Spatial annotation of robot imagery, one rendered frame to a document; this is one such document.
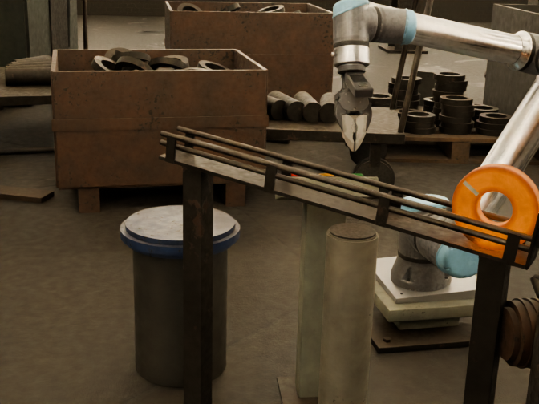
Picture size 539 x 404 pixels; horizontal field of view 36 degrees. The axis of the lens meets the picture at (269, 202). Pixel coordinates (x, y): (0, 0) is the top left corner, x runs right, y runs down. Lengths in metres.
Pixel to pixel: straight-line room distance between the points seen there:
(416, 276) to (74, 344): 1.05
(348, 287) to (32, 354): 1.02
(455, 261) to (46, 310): 1.30
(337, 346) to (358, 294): 0.14
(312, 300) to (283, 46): 3.26
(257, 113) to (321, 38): 1.67
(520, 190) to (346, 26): 0.77
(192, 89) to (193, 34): 1.56
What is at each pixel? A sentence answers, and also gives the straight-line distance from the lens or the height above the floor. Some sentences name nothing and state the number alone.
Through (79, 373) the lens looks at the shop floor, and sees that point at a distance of 2.41.
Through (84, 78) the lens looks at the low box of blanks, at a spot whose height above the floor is 0.59.
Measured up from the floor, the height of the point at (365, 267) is 0.45.
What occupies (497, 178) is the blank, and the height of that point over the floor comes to 0.76.
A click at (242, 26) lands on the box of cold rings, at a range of 5.17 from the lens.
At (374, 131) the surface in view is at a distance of 3.91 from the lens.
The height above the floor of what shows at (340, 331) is 0.29.
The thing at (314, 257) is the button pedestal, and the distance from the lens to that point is 2.08.
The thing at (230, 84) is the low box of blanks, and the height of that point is 0.56.
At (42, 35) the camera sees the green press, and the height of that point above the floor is 0.47.
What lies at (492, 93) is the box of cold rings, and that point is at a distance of 5.40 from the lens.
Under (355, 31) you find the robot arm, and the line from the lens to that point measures 2.10.
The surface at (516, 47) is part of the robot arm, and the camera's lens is 2.53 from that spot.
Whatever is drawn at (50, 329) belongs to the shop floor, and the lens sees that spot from 2.67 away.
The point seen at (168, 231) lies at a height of 0.43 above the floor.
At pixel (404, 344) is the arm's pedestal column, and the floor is 0.02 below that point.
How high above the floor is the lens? 1.16
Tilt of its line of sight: 17 degrees down
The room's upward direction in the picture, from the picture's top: 2 degrees clockwise
